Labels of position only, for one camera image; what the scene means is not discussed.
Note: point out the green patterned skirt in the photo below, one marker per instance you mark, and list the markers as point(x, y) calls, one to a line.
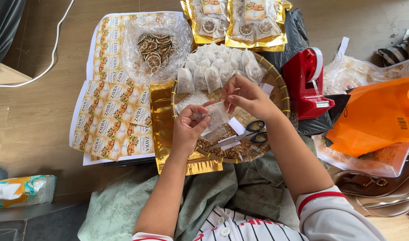
point(218, 190)

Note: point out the colourful tissue packet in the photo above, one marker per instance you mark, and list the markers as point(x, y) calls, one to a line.
point(23, 190)

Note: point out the clear dotted plastic bag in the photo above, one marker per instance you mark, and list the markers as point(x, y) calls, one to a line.
point(191, 100)

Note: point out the orange plastic bag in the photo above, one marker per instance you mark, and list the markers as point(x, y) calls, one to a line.
point(375, 117)

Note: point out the loose dried herb mix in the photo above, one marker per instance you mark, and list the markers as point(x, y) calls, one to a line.
point(221, 152)

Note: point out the person's left hand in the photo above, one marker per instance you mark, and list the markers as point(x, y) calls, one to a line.
point(186, 134)

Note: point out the white striped jersey shirt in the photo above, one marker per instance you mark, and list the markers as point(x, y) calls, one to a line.
point(328, 217)

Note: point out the sheets of printed orange labels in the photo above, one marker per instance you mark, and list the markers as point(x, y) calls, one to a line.
point(107, 110)

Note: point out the round woven bamboo tray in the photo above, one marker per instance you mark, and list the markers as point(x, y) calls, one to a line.
point(278, 90)

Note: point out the small white filter sachet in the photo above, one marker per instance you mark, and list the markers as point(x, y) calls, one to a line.
point(218, 115)

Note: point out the brown leather handbag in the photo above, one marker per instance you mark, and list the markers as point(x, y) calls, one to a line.
point(382, 190)

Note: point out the white paper slip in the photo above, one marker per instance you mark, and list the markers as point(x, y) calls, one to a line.
point(229, 143)
point(267, 89)
point(237, 126)

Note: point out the label sheet in clear wrap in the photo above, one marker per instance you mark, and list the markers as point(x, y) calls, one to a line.
point(375, 164)

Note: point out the clear bag of dried orange slices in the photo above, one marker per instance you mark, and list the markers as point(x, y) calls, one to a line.
point(156, 50)

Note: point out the black plastic bag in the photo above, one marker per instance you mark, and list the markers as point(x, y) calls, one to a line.
point(291, 36)

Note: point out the black and white striped cloth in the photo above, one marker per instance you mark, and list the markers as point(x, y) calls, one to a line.
point(395, 53)

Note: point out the red tape dispenser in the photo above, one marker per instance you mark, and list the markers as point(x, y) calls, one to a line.
point(305, 87)

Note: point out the empty gold foil pouches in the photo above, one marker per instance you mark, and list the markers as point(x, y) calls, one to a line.
point(162, 113)

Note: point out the clear bag with label sheets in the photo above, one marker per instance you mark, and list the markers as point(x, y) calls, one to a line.
point(352, 72)

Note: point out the gold pouch with dried slices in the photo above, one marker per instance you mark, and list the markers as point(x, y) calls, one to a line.
point(208, 23)
point(254, 26)

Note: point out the pile of white tea bags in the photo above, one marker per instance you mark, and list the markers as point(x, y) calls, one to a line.
point(218, 67)

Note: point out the person's right hand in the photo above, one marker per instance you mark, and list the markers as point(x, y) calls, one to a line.
point(254, 97)

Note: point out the dark grey cloth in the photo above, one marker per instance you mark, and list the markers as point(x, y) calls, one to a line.
point(3, 30)

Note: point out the light wooden board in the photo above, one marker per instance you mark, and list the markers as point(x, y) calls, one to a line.
point(7, 75)

